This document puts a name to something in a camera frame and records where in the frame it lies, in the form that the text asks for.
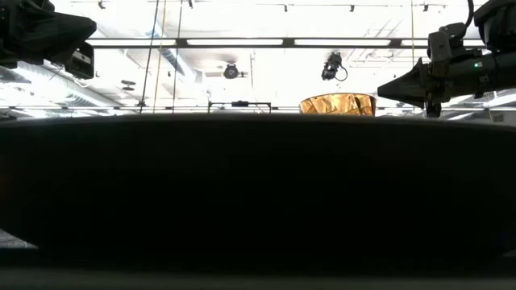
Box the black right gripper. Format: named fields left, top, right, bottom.
left=377, top=22, right=499, bottom=118

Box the black overhead rig beam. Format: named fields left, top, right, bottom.
left=86, top=37, right=487, bottom=50

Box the black round ceiling fixture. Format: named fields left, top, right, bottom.
left=223, top=61, right=240, bottom=81

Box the black distant rack frame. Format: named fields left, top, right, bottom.
left=207, top=100, right=273, bottom=115

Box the amber ribbed glass cup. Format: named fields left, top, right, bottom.
left=298, top=93, right=377, bottom=118

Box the yellow hanging cable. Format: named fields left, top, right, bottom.
left=152, top=0, right=168, bottom=115

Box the black hanging cable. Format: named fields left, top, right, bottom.
left=139, top=0, right=161, bottom=115

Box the silver ventilation duct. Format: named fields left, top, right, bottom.
left=0, top=60, right=122, bottom=120

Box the black overhead camera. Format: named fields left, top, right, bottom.
left=320, top=51, right=349, bottom=82

